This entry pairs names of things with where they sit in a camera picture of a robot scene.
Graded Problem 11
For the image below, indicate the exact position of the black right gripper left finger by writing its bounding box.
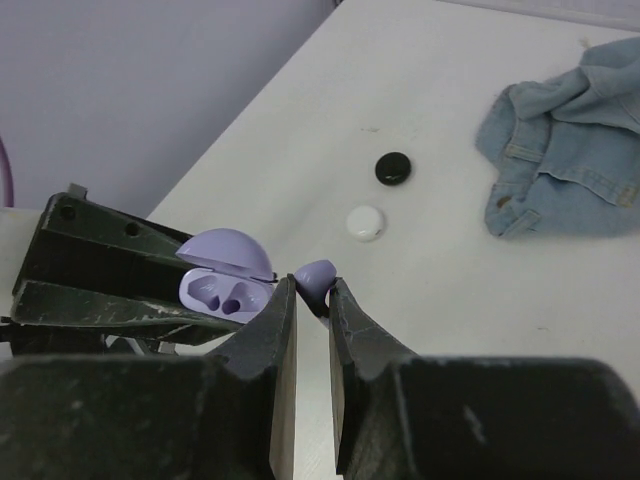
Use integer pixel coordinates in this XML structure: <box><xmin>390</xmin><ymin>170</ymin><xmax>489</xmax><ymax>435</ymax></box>
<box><xmin>1</xmin><ymin>276</ymin><xmax>296</xmax><ymax>479</ymax></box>

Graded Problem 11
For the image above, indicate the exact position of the purple earbud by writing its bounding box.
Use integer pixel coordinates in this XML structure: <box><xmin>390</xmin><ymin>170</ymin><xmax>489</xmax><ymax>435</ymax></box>
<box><xmin>294</xmin><ymin>259</ymin><xmax>337</xmax><ymax>328</ymax></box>

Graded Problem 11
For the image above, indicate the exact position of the crumpled blue denim cloth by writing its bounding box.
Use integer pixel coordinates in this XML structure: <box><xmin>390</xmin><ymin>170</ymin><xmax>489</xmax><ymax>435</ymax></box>
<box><xmin>475</xmin><ymin>38</ymin><xmax>639</xmax><ymax>239</ymax></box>

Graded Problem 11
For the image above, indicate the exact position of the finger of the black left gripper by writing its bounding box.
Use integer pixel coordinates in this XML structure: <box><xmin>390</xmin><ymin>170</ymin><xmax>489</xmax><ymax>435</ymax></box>
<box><xmin>19</xmin><ymin>192</ymin><xmax>192</xmax><ymax>285</ymax></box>
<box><xmin>10</xmin><ymin>280</ymin><xmax>243</xmax><ymax>346</ymax></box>

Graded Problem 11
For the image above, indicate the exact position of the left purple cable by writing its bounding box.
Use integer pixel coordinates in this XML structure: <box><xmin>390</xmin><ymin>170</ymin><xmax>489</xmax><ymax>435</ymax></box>
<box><xmin>0</xmin><ymin>134</ymin><xmax>15</xmax><ymax>209</ymax></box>

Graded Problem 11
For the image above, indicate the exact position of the purple round charging case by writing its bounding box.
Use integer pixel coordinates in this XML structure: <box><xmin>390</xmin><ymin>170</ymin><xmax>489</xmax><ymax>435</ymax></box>
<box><xmin>176</xmin><ymin>228</ymin><xmax>276</xmax><ymax>324</ymax></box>

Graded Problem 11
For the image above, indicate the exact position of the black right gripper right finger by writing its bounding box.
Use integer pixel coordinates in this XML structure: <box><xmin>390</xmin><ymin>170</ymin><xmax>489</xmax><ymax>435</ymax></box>
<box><xmin>329</xmin><ymin>280</ymin><xmax>639</xmax><ymax>479</ymax></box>

